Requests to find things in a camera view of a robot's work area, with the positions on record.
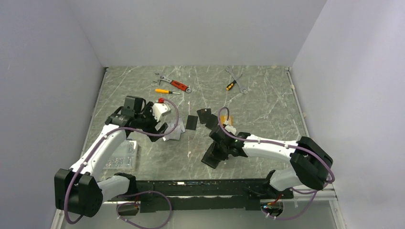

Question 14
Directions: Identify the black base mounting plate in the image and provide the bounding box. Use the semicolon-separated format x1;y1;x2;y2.
112;178;294;213

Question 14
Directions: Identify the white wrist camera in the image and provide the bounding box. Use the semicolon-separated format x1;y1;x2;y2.
224;125;237;135
151;97;171;122

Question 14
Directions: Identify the clear plastic screw box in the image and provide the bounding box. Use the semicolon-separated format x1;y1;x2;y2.
104;139;138;169

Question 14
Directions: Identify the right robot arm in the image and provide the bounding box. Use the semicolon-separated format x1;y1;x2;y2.
202;125;334;198

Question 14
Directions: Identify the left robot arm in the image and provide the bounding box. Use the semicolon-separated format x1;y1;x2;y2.
54;95;171;217

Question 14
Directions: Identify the loose black card left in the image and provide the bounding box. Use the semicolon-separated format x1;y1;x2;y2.
185;115;198;131

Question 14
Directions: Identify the black credit card stack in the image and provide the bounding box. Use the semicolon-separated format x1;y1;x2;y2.
196;108;212;124

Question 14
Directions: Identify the yellow handled screwdriver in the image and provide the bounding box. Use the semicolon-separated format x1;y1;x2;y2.
155;89;180;94

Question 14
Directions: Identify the silver open-end wrench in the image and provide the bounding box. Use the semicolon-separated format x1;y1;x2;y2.
225;66;248;94

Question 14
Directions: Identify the loose black card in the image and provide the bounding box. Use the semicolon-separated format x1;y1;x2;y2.
205;114;218;130
185;115;198;131

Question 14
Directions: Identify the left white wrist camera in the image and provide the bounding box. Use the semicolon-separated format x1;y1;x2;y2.
151;97;171;122

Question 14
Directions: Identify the red handled adjustable wrench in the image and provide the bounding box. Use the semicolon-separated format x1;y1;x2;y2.
155;73;192;93

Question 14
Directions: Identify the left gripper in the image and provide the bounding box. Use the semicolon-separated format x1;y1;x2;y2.
134;102;168;141

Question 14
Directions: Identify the loose black card right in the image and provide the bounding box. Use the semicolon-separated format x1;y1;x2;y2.
205;114;218;130

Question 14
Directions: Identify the black yellow small screwdriver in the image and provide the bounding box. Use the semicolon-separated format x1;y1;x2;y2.
226;75;243;91

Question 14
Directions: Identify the black leather card holder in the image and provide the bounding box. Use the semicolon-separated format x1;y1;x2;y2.
201;142;228;169

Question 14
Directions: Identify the aluminium frame rail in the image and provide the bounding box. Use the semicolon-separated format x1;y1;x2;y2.
51;185;345;229

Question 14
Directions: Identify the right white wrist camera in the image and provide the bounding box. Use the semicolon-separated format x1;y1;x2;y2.
224;125;237;135

